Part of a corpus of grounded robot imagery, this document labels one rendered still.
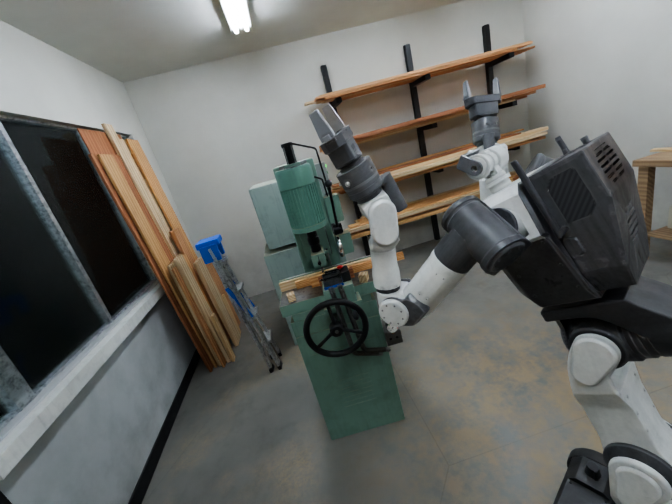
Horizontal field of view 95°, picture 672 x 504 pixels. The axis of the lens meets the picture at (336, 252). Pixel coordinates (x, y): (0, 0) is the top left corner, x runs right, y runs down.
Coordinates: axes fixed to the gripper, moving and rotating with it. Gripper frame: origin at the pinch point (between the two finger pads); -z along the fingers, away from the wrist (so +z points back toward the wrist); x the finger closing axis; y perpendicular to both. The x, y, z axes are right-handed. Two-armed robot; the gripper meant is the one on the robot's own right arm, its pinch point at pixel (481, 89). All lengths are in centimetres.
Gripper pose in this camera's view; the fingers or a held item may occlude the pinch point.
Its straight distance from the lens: 130.0
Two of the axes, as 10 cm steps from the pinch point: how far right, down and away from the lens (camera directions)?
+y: -0.7, -0.4, 10.0
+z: 1.3, 9.9, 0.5
